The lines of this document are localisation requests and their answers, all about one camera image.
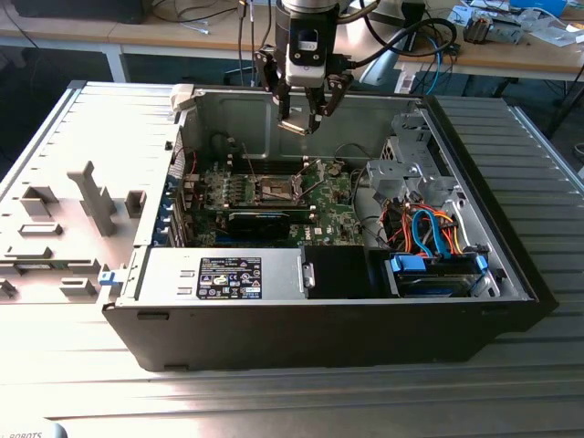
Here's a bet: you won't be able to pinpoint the black monitor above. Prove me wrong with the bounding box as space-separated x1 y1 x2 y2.
8 0 146 25

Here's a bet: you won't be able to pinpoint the white plastic block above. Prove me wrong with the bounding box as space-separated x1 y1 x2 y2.
169 84 198 113

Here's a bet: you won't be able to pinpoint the printed white sheet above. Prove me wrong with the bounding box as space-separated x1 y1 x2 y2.
445 3 478 25

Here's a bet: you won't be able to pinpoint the green motherboard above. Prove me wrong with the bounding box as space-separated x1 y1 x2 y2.
182 157 369 250

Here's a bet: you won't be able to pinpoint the copper finned cooler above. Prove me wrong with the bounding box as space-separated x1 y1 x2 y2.
463 12 493 46

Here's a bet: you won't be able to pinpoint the black camera cable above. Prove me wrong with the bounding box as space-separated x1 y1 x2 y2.
335 17 460 69

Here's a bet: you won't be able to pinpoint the white papers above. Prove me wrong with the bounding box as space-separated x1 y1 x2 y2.
524 18 584 48

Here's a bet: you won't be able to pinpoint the wooden desk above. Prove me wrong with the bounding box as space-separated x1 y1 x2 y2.
394 0 584 95
0 0 275 83

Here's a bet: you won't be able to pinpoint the grey power supply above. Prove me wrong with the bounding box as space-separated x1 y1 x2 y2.
114 247 308 306

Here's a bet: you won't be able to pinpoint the metal drive cage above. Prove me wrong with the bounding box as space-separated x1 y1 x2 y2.
367 111 463 211

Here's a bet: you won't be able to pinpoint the black power supply label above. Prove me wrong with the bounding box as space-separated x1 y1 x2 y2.
196 256 264 300

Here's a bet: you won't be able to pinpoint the blue data wire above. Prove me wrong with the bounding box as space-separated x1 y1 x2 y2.
410 205 455 261

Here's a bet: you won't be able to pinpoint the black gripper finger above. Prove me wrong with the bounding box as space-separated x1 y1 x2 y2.
306 71 356 135
253 46 294 124

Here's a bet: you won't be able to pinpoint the hard disk in blue carrier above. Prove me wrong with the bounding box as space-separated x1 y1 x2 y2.
385 253 493 299

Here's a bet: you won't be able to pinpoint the metal bracket device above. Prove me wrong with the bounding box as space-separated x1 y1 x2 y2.
490 16 525 46

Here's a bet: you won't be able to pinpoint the blue card retainer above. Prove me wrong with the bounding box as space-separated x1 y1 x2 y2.
154 172 182 247

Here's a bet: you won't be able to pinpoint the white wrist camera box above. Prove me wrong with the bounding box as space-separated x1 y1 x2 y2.
286 26 329 89

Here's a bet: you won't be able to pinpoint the CPU socket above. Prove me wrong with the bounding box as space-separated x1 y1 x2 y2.
252 174 306 205

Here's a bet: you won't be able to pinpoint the silver green CPU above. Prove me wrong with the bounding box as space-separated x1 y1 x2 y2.
276 119 309 137

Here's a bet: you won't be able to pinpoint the orange power wires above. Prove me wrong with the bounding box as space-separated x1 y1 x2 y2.
386 203 467 253

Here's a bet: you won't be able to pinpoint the blue box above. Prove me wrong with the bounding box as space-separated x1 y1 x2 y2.
509 0 568 13

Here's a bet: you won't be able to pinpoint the grey metal bracket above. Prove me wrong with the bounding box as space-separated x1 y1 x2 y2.
298 255 318 289

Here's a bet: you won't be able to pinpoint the black graphics card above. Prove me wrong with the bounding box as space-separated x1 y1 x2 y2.
226 209 293 242

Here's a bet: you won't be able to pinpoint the black PC case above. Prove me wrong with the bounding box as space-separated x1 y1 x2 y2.
100 81 560 373

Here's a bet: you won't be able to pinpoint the grey parts rack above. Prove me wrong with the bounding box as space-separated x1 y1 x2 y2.
0 159 150 306

